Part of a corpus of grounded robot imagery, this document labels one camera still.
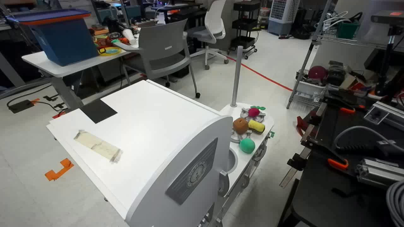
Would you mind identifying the brown plush toy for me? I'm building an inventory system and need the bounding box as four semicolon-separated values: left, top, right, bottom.
233;118;250;137

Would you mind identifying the grey round toy sink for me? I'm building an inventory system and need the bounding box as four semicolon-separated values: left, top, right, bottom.
224;149;240;176

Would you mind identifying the white toy kitchen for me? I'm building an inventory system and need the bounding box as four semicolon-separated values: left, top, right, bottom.
46;80;277;227

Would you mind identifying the pink plush toy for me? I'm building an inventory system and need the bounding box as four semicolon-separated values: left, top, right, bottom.
248;106;262;120

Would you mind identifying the grey upright pole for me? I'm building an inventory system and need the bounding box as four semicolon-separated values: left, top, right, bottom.
230;45;245;109

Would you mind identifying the green plush ball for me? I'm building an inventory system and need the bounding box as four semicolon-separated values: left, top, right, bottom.
239;138;257;156

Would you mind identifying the yellow plush toy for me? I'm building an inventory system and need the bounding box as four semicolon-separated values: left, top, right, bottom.
248;119;267;135

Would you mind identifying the grey plastic chair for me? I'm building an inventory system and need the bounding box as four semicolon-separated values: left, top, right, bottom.
122;18;202;100

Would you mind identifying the white office chair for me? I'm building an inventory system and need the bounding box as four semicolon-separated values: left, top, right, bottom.
187;0;231;71

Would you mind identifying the black rolling cart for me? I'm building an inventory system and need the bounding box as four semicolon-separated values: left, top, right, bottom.
230;0;263;61

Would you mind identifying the black square patch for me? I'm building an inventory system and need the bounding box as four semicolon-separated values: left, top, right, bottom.
80;99;119;125

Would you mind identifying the metal step ladder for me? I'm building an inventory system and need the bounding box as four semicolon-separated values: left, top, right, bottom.
287;0;339;111

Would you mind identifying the colourful toy pile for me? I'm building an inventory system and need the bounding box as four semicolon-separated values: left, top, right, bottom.
91;26;137;57

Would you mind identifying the maroon round disc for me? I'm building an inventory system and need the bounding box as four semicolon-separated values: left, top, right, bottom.
307;65;331;84

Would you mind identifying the white air cooler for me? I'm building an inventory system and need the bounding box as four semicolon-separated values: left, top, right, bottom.
267;0;302;37

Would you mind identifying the orange black clamp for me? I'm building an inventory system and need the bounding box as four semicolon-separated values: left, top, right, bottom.
339;106;358;118
326;157;350;172

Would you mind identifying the white work table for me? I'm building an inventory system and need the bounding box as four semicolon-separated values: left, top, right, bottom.
21;48;133;111

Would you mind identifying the black workbench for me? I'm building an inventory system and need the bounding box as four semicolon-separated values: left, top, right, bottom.
277;100;404;227

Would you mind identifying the blue storage bin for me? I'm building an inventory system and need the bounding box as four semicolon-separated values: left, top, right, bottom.
7;9;101;67

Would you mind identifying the green plastic bin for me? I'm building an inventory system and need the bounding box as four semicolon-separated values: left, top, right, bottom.
335;18;360;41

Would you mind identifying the black power brick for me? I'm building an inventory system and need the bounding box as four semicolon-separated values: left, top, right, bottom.
7;99;36;115

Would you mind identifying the aluminium extrusion rail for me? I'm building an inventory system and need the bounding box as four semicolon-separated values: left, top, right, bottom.
356;158;404;187

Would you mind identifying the grey cable bundle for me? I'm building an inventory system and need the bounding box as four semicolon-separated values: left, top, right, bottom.
385;181;404;227

